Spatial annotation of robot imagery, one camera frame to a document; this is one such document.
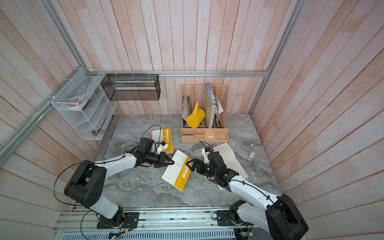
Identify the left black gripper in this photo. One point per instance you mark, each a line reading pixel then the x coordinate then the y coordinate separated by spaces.
pixel 162 157

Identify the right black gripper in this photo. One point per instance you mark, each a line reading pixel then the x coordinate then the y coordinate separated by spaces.
pixel 196 165

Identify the white orange notebook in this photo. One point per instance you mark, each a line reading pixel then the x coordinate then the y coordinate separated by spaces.
pixel 164 135
pixel 178 174

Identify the cream notebook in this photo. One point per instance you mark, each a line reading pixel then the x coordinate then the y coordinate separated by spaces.
pixel 228 162

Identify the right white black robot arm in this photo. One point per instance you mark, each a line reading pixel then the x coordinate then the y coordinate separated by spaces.
pixel 278 215

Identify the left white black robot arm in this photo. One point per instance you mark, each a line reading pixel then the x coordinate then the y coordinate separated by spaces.
pixel 87 183

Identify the clear tape roll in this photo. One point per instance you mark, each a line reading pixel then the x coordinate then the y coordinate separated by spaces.
pixel 129 146

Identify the yellow watering can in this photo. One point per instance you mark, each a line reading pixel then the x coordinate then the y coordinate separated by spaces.
pixel 197 116

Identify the small pink eraser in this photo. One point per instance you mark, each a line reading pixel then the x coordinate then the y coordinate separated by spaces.
pixel 251 156

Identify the papers in organizer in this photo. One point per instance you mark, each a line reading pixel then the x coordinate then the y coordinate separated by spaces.
pixel 218 110

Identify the cream book in organizer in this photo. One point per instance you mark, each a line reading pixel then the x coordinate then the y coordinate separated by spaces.
pixel 210 106

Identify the beige desk organizer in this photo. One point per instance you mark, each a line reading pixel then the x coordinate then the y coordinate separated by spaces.
pixel 196 93

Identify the tape roll on shelf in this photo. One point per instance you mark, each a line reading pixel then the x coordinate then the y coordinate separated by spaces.
pixel 76 102

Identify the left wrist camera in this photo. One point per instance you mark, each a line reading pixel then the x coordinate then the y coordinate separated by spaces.
pixel 161 147

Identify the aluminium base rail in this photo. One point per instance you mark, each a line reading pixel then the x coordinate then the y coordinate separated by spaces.
pixel 157 223

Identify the black mesh wall basket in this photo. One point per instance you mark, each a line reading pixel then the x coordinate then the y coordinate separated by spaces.
pixel 132 87

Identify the white wire shelf rack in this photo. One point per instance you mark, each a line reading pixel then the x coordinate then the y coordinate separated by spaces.
pixel 91 122

